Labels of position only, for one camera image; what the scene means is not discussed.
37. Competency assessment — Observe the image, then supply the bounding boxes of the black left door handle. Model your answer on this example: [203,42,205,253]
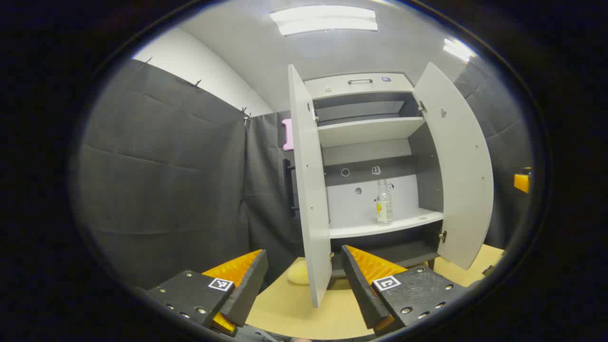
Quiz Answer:
[283,159,300,218]

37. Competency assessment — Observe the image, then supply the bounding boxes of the grey cabinet door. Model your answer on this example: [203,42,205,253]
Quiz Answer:
[412,62,494,270]
[287,64,333,308]

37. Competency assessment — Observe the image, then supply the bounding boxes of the grey cabinet drawer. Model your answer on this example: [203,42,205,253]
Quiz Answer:
[304,72,415,100]

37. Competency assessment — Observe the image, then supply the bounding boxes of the small ceiling light panel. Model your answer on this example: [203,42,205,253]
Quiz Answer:
[443,37,477,62]

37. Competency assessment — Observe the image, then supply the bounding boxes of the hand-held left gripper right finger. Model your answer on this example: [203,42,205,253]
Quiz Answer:
[341,245,468,335]

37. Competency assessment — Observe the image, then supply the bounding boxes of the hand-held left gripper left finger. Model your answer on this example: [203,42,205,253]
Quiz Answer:
[145,249,269,337]

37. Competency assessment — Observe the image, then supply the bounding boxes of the grey cabinet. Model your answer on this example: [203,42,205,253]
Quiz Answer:
[304,72,445,278]

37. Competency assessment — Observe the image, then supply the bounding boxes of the large ceiling light panel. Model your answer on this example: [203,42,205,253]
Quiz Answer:
[270,5,379,37]

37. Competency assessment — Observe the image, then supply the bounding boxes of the clear plastic bottle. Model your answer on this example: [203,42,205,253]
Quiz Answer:
[376,179,393,225]

